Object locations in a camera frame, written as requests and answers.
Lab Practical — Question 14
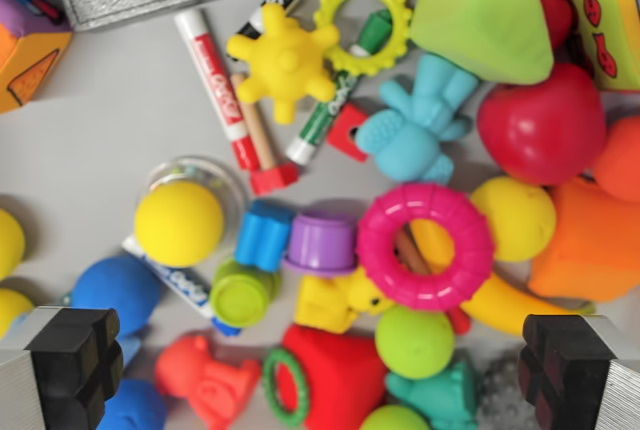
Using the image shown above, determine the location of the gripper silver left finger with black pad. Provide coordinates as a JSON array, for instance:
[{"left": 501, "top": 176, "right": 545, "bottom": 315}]
[{"left": 0, "top": 305, "right": 125, "bottom": 430}]

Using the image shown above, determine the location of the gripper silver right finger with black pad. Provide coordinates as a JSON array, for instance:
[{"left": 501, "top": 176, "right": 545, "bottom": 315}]
[{"left": 517, "top": 313, "right": 640, "bottom": 430}]

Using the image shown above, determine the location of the cracked blue foam ball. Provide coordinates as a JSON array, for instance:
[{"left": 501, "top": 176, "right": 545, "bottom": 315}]
[{"left": 97, "top": 378, "right": 169, "bottom": 430}]

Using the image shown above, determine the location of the grey plastic bin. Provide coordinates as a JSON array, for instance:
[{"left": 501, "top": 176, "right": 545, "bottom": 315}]
[{"left": 0, "top": 0, "right": 640, "bottom": 430}]

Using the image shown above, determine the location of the yellow foam ball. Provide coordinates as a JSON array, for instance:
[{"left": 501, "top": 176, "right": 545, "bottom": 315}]
[
  {"left": 0, "top": 208, "right": 26, "bottom": 281},
  {"left": 0, "top": 288, "right": 35, "bottom": 339},
  {"left": 469, "top": 175, "right": 557, "bottom": 264},
  {"left": 133, "top": 179, "right": 225, "bottom": 269}
]

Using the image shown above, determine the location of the grey spiky ball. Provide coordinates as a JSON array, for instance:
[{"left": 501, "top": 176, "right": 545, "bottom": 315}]
[{"left": 477, "top": 357, "right": 539, "bottom": 430}]

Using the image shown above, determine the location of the smooth blue foam ball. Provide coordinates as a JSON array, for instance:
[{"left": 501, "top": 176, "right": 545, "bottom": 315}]
[{"left": 70, "top": 254, "right": 162, "bottom": 339}]

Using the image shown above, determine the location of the yellow toy banana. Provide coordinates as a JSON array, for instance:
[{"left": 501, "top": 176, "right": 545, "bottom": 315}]
[{"left": 409, "top": 219, "right": 596, "bottom": 336}]

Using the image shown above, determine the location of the orange soft cup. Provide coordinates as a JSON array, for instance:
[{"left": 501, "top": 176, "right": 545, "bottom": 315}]
[{"left": 528, "top": 177, "right": 640, "bottom": 301}]

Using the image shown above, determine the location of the red rubber figure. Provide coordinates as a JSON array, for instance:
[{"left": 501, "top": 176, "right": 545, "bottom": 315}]
[{"left": 153, "top": 333, "right": 262, "bottom": 430}]

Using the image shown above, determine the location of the teal rubber figure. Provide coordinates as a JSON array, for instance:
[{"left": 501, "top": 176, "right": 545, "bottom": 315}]
[{"left": 384, "top": 359, "right": 484, "bottom": 430}]

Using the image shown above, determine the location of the blue dry erase marker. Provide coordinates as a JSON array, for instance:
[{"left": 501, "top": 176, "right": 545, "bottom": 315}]
[{"left": 121, "top": 234, "right": 242, "bottom": 337}]

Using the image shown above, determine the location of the green foam ball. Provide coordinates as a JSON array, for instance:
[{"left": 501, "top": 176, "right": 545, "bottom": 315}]
[
  {"left": 358, "top": 403, "right": 431, "bottom": 430},
  {"left": 374, "top": 305, "right": 456, "bottom": 380}
]

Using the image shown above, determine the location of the brown wooden peg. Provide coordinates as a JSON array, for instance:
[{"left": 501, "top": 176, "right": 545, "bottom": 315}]
[{"left": 394, "top": 227, "right": 431, "bottom": 276}]

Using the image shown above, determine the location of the orange foam ball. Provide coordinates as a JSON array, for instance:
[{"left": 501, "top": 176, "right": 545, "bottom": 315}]
[{"left": 592, "top": 115, "right": 640, "bottom": 203}]

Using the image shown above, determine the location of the blue plastic cylinder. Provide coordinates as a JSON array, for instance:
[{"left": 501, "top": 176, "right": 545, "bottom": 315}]
[{"left": 234, "top": 199, "right": 296, "bottom": 272}]

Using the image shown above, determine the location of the red toy apple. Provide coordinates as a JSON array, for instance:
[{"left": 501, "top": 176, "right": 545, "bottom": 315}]
[{"left": 476, "top": 62, "right": 608, "bottom": 186}]

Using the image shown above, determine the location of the clear plastic rattle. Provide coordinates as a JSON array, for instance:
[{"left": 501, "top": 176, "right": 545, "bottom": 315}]
[{"left": 145, "top": 154, "right": 249, "bottom": 251}]

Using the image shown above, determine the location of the yellow rubber duck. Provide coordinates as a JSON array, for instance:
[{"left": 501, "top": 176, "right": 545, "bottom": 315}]
[{"left": 293, "top": 264, "right": 396, "bottom": 335}]

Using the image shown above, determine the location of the purple plastic cup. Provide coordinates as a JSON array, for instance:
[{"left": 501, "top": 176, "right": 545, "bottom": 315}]
[{"left": 282, "top": 210, "right": 360, "bottom": 279}]

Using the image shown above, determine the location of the light blue rubber figure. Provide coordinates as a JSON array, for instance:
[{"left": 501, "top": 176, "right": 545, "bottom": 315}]
[{"left": 354, "top": 52, "right": 479, "bottom": 185}]

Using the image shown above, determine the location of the red dry erase marker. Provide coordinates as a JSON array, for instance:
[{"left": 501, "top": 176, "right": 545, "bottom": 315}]
[{"left": 173, "top": 8, "right": 262, "bottom": 171}]

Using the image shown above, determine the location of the red block with hole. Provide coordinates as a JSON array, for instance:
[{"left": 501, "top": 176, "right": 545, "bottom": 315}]
[{"left": 325, "top": 102, "right": 372, "bottom": 164}]

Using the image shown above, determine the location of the yellow fabric cube fish print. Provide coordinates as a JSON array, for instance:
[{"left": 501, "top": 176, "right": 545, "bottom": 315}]
[{"left": 559, "top": 0, "right": 640, "bottom": 94}]

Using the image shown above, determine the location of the small red ball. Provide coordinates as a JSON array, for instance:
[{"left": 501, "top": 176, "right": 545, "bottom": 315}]
[{"left": 537, "top": 0, "right": 574, "bottom": 51}]

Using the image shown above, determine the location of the green dry erase marker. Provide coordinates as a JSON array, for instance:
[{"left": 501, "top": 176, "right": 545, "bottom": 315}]
[{"left": 285, "top": 9, "right": 401, "bottom": 166}]

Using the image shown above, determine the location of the lime green soft cone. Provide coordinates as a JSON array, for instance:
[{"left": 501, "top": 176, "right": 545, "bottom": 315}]
[{"left": 409, "top": 0, "right": 555, "bottom": 85}]

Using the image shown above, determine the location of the yellow knobby rubber ball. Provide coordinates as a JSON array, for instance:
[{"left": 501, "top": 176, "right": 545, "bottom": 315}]
[{"left": 225, "top": 3, "right": 341, "bottom": 125}]

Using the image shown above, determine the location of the black dry erase marker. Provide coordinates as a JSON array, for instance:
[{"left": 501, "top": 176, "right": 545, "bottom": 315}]
[{"left": 227, "top": 0, "right": 307, "bottom": 59}]

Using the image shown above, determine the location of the pink ribbed ring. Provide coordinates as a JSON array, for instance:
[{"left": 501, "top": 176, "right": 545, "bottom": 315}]
[{"left": 355, "top": 182, "right": 495, "bottom": 312}]

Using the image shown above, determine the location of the green ribbed ring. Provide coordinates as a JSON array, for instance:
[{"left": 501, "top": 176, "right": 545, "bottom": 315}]
[{"left": 262, "top": 347, "right": 312, "bottom": 427}]

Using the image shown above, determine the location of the red toy hammer wooden handle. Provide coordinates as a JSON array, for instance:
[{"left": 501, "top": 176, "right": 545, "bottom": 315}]
[{"left": 230, "top": 72, "right": 300, "bottom": 196}]

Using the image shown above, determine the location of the yellow-green gear ring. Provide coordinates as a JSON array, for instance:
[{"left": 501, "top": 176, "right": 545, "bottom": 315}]
[{"left": 313, "top": 0, "right": 414, "bottom": 77}]

